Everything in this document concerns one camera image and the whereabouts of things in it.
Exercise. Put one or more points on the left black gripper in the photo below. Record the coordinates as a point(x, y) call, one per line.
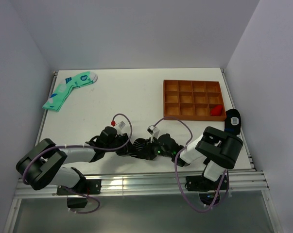
point(127, 150)

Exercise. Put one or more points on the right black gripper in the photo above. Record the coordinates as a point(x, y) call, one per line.
point(149, 147)

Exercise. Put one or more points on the black white striped sock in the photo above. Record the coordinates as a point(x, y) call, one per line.
point(141, 149)

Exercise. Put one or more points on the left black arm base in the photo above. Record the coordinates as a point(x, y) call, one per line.
point(79, 197)

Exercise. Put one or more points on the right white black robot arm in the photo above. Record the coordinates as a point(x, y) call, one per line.
point(219, 148)

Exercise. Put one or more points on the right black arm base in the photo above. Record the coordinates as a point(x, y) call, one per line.
point(206, 188)

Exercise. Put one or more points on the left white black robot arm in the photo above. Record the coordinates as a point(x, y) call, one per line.
point(47, 163)

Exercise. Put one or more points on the orange compartment tray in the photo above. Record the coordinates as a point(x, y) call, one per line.
point(192, 100)

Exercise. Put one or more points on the rolled red sock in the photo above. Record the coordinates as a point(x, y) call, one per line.
point(216, 110)

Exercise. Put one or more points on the dark blue sock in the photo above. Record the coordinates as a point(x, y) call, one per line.
point(232, 123)

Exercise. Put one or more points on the green blue patterned sock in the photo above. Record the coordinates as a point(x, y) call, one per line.
point(64, 89)

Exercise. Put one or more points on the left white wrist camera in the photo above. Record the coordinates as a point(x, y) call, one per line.
point(118, 126)

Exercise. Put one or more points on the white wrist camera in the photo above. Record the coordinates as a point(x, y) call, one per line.
point(154, 132)
point(118, 126)

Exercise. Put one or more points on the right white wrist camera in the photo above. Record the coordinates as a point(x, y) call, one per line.
point(154, 132)

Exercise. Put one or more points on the aluminium front rail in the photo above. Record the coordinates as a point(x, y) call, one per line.
point(146, 184)

